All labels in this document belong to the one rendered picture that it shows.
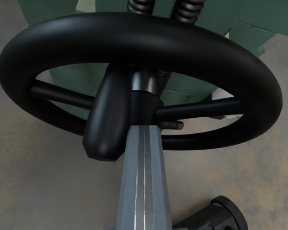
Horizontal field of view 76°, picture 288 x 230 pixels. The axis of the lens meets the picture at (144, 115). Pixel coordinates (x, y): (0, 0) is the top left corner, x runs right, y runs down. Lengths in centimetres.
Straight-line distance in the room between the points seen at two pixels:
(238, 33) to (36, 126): 98
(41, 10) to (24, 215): 89
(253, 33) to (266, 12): 4
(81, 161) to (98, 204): 23
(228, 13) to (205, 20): 2
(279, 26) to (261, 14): 4
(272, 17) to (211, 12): 17
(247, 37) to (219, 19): 17
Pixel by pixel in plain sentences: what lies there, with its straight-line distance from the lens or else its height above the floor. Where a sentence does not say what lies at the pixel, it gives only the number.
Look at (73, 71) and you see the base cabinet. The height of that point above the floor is 58.
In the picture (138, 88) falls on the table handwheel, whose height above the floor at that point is 83.
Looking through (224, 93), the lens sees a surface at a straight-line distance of 57.
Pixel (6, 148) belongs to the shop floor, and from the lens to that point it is 113.
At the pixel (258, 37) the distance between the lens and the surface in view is 39.
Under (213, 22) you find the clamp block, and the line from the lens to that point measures 22.
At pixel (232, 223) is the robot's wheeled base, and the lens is 102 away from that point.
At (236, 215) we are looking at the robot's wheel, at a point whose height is 19.
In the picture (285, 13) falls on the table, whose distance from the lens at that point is 36.
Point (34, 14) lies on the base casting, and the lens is 41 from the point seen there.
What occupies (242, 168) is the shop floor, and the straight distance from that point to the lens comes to 134.
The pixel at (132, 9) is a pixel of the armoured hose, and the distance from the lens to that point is 19.
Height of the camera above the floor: 102
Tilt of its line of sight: 67 degrees down
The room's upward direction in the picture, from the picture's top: 35 degrees clockwise
